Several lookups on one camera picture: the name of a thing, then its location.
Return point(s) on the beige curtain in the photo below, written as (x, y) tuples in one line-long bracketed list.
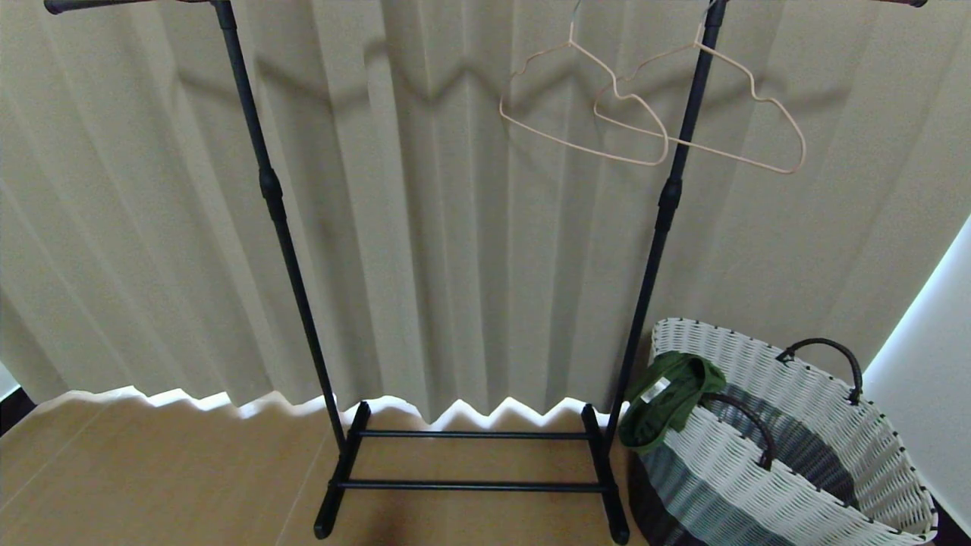
[(455, 227)]

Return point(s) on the green garment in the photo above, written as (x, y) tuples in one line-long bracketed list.
[(675, 387)]

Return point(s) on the black clothes rack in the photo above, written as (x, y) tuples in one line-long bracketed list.
[(271, 189)]

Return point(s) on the white laundry basket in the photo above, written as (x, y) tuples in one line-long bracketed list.
[(796, 500)]

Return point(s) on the pink clothes hanger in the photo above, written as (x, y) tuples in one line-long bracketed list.
[(752, 85), (570, 38)]

